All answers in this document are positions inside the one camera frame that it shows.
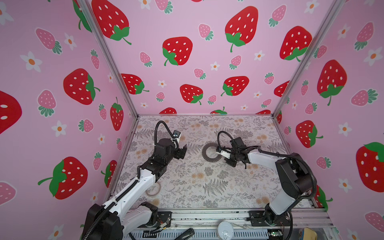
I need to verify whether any silver perforated metal ring disc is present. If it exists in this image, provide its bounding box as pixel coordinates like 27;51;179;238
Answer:
202;143;222;163

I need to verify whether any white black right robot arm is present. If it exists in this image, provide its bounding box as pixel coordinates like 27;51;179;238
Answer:
216;138;317;226

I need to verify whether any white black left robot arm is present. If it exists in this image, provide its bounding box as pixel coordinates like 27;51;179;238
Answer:
82;139;187;240

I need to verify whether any tan object front right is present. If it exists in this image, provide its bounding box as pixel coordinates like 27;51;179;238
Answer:
299;228;318;240

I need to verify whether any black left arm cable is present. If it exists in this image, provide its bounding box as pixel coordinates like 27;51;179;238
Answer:
153;120;178;148

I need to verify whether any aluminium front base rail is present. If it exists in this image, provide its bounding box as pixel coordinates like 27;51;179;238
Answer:
122;209;340;240

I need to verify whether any black handle front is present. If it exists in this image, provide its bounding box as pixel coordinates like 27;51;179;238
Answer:
175;228;195;240

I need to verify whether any aluminium left rear corner post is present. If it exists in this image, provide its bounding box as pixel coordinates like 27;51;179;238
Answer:
79;1;138;119

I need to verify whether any aluminium corner post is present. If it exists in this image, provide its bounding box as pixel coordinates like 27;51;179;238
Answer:
79;1;138;119
272;0;345;120

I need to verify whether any aluminium right rear corner post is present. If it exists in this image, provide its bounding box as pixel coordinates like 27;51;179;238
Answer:
272;0;345;120

